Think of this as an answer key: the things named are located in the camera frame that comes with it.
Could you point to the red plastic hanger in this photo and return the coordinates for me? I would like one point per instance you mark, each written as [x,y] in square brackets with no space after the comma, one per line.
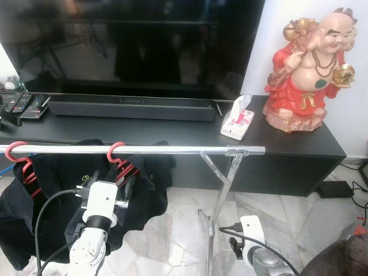
[118,146]
[14,146]

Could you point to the silver metal clothes rack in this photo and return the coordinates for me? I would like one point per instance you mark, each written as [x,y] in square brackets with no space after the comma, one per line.
[172,150]

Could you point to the black soundbar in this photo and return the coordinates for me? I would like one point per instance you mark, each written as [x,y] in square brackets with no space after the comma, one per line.
[132,109]

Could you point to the small black set-top box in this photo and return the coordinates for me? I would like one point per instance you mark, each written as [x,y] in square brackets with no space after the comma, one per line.
[34,112]

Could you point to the black TV console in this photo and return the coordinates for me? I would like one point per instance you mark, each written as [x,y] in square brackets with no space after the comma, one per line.
[287,161]

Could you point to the black power adapter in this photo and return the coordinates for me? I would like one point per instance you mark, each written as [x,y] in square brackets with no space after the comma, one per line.
[334,189]

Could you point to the black remote control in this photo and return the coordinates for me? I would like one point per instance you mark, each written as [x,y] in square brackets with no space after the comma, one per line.
[22,102]
[7,103]

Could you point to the dark grey fabric sofa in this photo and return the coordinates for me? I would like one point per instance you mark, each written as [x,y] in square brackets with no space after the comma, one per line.
[339,259]

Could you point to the black television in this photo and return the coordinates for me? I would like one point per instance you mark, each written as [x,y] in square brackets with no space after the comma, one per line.
[132,46]

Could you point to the red fortune god statue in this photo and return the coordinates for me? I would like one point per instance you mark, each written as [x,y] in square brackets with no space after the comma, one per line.
[305,75]

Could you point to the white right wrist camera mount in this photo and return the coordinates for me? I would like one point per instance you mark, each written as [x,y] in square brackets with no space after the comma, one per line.
[252,230]

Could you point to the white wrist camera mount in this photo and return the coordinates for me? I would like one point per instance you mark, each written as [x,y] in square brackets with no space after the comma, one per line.
[102,201]
[252,230]

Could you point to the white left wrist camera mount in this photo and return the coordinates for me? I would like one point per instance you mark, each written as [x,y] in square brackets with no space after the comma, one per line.
[102,201]

